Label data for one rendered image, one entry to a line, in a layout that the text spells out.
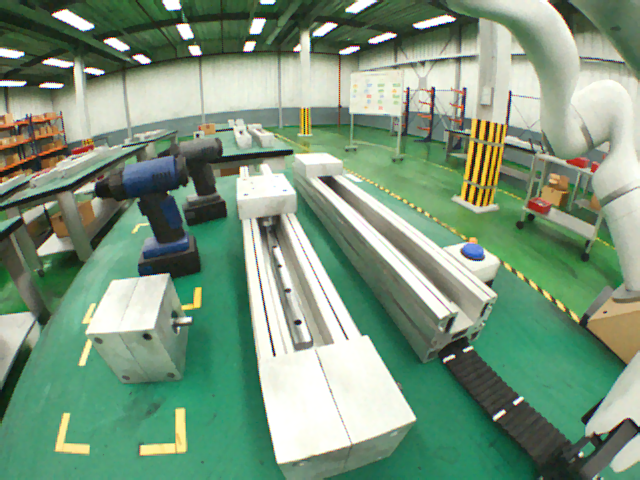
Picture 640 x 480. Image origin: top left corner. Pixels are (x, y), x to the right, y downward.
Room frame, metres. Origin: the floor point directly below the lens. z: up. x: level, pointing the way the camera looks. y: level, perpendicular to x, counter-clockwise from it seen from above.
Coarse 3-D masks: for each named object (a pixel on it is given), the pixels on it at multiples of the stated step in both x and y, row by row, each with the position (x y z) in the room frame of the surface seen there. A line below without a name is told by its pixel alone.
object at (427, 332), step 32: (320, 192) 0.61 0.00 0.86; (352, 192) 0.61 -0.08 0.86; (352, 224) 0.42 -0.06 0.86; (384, 224) 0.45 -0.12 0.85; (352, 256) 0.41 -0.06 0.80; (384, 256) 0.31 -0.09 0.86; (416, 256) 0.35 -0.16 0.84; (448, 256) 0.31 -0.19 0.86; (384, 288) 0.30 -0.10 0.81; (416, 288) 0.24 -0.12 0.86; (448, 288) 0.27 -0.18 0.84; (480, 288) 0.23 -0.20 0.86; (416, 320) 0.22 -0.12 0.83; (448, 320) 0.20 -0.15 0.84; (480, 320) 0.21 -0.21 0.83; (416, 352) 0.20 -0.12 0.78
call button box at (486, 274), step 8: (448, 248) 0.37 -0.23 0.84; (456, 248) 0.37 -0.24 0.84; (456, 256) 0.35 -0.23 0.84; (464, 256) 0.34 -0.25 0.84; (488, 256) 0.34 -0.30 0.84; (464, 264) 0.32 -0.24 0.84; (472, 264) 0.32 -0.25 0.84; (480, 264) 0.32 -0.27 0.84; (488, 264) 0.32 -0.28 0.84; (496, 264) 0.32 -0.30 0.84; (472, 272) 0.30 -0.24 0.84; (480, 272) 0.31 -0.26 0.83; (488, 272) 0.32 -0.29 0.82; (496, 272) 0.32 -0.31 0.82; (480, 280) 0.31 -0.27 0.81; (488, 280) 0.32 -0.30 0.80
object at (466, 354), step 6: (468, 348) 0.19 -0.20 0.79; (456, 354) 0.19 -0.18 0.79; (462, 354) 0.19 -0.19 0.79; (468, 354) 0.18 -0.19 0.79; (474, 354) 0.18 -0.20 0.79; (444, 360) 0.18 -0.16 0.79; (450, 360) 0.18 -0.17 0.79; (456, 360) 0.18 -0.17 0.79; (462, 360) 0.17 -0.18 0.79; (468, 360) 0.17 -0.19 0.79; (450, 366) 0.17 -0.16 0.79; (456, 366) 0.17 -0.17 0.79
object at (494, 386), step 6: (498, 378) 0.14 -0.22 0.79; (486, 384) 0.13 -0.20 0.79; (492, 384) 0.13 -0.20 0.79; (498, 384) 0.13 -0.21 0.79; (504, 384) 0.12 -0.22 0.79; (474, 390) 0.13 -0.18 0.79; (480, 390) 0.13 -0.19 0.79; (486, 390) 0.12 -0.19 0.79; (492, 390) 0.12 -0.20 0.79; (498, 390) 0.12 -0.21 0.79; (474, 396) 0.12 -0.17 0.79; (480, 396) 0.12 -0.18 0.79; (486, 396) 0.12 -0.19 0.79; (492, 396) 0.11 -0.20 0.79; (480, 402) 0.11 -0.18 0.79
